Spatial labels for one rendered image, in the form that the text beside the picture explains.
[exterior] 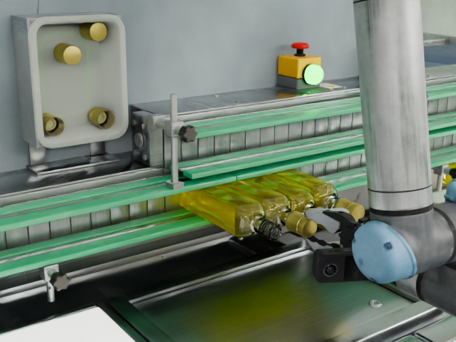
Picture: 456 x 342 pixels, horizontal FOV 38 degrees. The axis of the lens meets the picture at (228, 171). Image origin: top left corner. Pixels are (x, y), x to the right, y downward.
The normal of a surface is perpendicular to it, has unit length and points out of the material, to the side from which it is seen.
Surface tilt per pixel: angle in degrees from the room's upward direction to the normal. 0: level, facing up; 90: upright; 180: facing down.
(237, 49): 0
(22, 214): 90
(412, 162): 21
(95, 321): 90
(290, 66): 90
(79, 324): 90
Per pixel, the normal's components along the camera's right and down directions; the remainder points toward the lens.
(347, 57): 0.58, 0.25
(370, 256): -0.85, 0.18
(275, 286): 0.00, -0.95
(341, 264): 0.14, 0.32
